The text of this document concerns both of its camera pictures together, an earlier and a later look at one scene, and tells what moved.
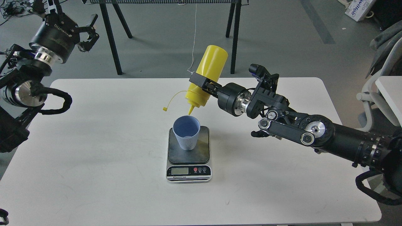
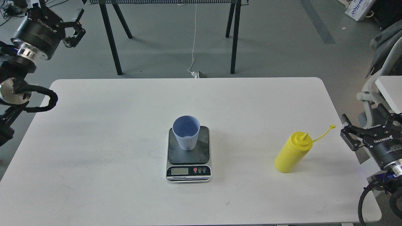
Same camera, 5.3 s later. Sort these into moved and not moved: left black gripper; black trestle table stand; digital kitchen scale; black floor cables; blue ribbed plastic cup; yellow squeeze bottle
Moved: yellow squeeze bottle; left black gripper
Not moved: digital kitchen scale; black floor cables; blue ribbed plastic cup; black trestle table stand
